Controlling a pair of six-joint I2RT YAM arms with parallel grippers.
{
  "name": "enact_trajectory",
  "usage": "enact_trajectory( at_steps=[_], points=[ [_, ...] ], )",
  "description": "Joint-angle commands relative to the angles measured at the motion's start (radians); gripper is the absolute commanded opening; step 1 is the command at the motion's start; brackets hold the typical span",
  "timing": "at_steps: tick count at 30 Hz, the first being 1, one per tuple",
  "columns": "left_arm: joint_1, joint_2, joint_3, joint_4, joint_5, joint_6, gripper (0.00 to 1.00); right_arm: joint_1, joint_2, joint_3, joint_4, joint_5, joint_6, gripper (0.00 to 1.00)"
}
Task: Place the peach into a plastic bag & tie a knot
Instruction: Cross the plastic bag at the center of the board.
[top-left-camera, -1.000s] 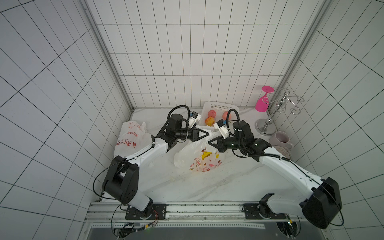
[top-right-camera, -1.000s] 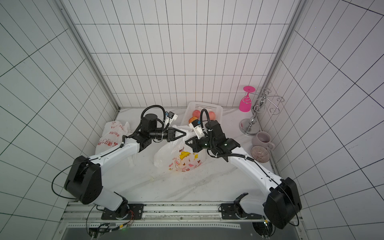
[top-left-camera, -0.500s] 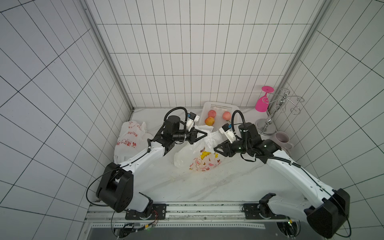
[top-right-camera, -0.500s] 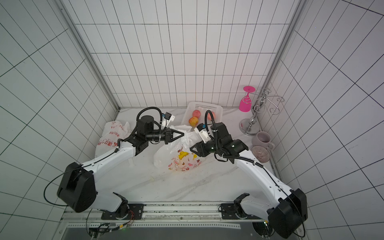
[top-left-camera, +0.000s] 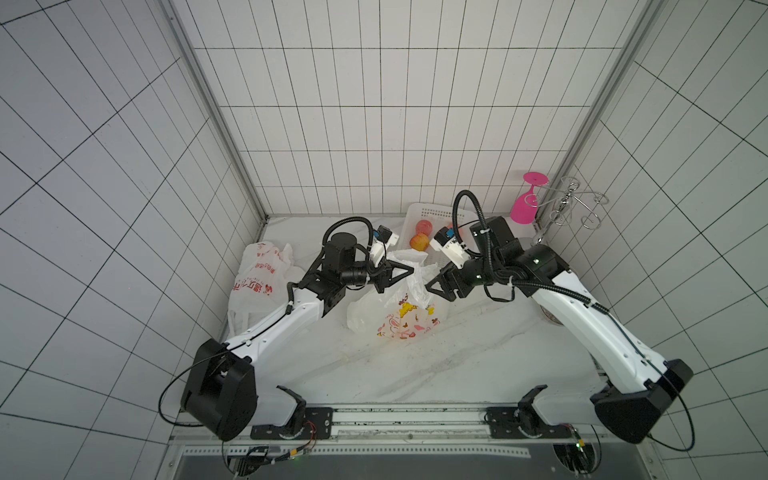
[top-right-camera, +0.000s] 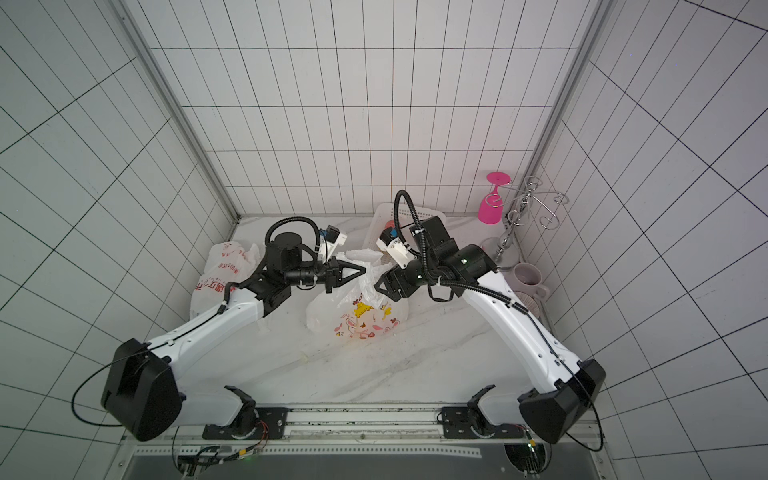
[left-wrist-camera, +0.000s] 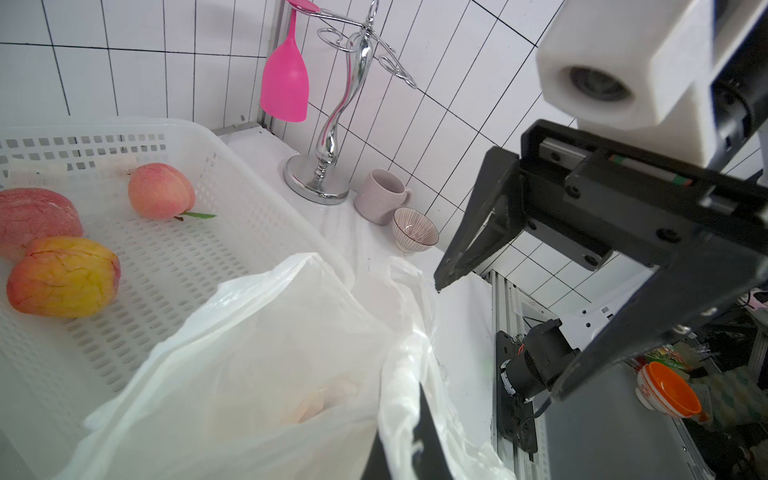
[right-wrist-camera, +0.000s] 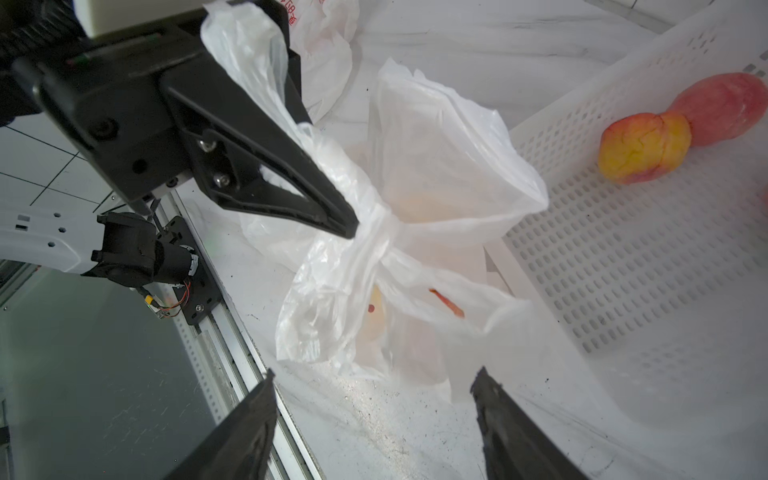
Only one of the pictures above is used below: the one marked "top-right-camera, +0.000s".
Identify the pale pink mug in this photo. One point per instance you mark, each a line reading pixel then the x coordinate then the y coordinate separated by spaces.
pixel 527 278

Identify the white printed plastic bag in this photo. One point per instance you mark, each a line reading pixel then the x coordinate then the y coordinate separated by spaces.
pixel 356 310

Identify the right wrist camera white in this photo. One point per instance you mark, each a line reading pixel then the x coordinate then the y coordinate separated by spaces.
pixel 396 249

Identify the white basket perforated plastic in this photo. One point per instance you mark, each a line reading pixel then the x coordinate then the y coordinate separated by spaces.
pixel 384 213

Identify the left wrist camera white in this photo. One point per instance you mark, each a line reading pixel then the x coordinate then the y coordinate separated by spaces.
pixel 330 239

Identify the aluminium mounting rail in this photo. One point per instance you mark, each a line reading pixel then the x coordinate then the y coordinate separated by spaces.
pixel 365 423

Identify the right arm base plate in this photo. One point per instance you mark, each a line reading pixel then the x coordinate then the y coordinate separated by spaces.
pixel 468 423

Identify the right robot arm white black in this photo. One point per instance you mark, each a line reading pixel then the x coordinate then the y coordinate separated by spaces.
pixel 562 387

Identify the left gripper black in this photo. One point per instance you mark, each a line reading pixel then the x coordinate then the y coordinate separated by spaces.
pixel 335 273

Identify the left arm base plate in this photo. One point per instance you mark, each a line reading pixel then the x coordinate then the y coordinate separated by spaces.
pixel 270 420

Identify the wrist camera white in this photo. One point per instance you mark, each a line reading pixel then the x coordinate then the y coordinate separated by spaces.
pixel 330 239
pixel 396 249

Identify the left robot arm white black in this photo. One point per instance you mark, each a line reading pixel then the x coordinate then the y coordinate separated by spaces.
pixel 142 390

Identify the stack of printed plastic bags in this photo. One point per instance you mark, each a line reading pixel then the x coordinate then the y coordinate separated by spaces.
pixel 227 262

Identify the pink wine glass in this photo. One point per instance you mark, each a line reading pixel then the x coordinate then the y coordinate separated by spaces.
pixel 491 208

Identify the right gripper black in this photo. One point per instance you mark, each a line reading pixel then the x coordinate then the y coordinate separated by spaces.
pixel 394 284

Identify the metal glass rack stand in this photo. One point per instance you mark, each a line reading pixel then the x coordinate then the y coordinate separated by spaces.
pixel 522 203

